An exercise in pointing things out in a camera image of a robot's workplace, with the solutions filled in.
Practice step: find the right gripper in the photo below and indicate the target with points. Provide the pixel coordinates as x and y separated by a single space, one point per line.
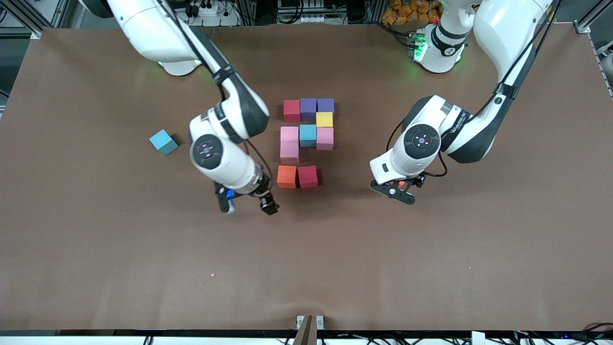
263 196

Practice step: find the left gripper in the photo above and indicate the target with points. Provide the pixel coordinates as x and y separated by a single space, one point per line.
417 181

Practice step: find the orange foam cube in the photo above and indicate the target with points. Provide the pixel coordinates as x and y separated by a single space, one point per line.
287 176
398 184

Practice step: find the red foam cube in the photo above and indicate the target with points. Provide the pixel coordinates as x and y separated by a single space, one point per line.
308 176
292 110

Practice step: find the pink foam cube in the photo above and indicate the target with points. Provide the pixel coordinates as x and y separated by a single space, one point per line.
289 134
289 152
324 139

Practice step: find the blue foam cube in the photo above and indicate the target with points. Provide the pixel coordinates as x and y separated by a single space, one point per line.
307 135
163 142

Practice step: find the yellow foam cube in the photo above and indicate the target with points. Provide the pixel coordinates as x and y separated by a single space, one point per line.
324 120

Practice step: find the purple foam cube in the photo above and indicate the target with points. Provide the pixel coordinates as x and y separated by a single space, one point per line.
325 105
308 109

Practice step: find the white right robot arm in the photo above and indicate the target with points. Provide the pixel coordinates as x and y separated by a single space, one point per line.
143 28

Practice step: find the brown table cover sheet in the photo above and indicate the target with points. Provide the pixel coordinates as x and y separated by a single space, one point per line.
306 263

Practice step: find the bag of oranges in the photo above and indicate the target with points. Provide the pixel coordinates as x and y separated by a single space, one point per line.
407 12

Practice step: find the small metal bracket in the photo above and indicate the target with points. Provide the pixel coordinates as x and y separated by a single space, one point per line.
300 320

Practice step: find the brown camera pole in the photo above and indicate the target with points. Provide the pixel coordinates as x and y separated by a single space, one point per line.
306 335

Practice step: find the metal table edge rail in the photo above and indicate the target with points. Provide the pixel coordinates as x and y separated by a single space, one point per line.
602 67

